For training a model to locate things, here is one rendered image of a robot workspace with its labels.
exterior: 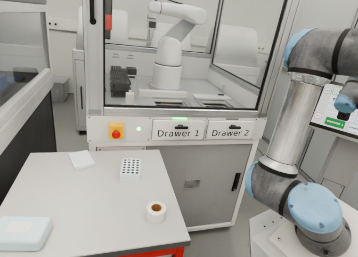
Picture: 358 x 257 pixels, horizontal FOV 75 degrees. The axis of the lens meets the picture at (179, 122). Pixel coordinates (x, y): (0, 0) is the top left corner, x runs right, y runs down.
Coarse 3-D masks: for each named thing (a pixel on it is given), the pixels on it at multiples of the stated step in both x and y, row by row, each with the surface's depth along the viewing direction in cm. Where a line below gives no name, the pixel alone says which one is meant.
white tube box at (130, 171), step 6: (126, 162) 107; (132, 162) 108; (138, 162) 108; (126, 168) 102; (132, 168) 103; (138, 168) 103; (120, 174) 98; (126, 174) 99; (132, 174) 99; (138, 174) 100; (120, 180) 99; (126, 180) 100; (132, 180) 100; (138, 180) 101
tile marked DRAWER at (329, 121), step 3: (327, 117) 133; (330, 117) 132; (327, 120) 132; (330, 120) 132; (333, 120) 131; (336, 120) 131; (339, 120) 130; (324, 123) 132; (327, 123) 132; (330, 123) 131; (333, 123) 131; (336, 123) 130; (339, 123) 130; (342, 123) 129; (336, 126) 130; (339, 126) 129; (342, 126) 128
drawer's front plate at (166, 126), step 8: (160, 120) 123; (168, 120) 124; (176, 120) 125; (184, 120) 127; (192, 120) 128; (152, 128) 123; (160, 128) 123; (168, 128) 125; (192, 128) 128; (200, 128) 130; (152, 136) 124; (160, 136) 125; (168, 136) 127; (176, 136) 128; (184, 136) 129; (192, 136) 131; (200, 136) 132
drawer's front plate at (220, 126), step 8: (208, 128) 131; (216, 128) 132; (224, 128) 134; (248, 128) 138; (208, 136) 133; (216, 136) 135; (224, 136) 136; (232, 136) 138; (240, 136) 139; (248, 136) 141
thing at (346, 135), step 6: (336, 84) 138; (342, 84) 137; (312, 126) 135; (318, 126) 133; (324, 126) 132; (324, 132) 134; (330, 132) 131; (336, 132) 128; (342, 132) 127; (348, 138) 127; (354, 138) 125
